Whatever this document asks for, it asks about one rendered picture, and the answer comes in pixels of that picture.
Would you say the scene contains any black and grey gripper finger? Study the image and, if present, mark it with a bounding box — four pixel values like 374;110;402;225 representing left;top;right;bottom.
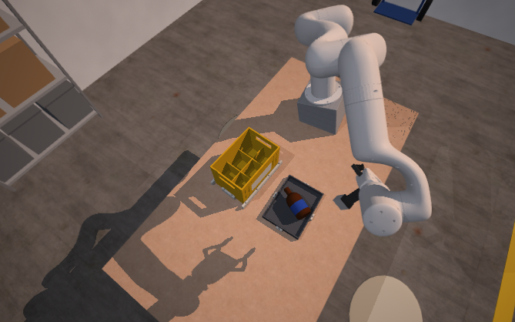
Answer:
351;164;364;176

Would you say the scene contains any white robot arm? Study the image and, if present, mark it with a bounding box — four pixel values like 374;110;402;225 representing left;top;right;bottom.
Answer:
294;5;432;236

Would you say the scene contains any brown bottle with blue label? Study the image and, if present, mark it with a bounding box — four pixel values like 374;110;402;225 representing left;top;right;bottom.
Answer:
284;187;311;220

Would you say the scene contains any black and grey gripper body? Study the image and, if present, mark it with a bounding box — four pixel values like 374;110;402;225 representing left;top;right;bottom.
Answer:
356;168;383;189

